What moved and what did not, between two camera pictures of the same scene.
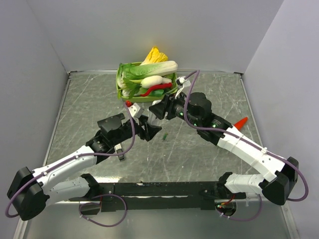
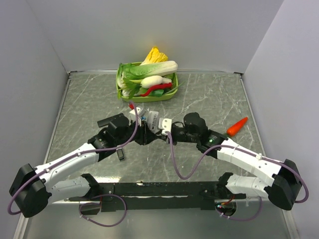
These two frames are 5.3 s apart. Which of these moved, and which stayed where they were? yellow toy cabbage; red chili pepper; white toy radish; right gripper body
Moved: right gripper body
Stayed: yellow toy cabbage; red chili pepper; white toy radish
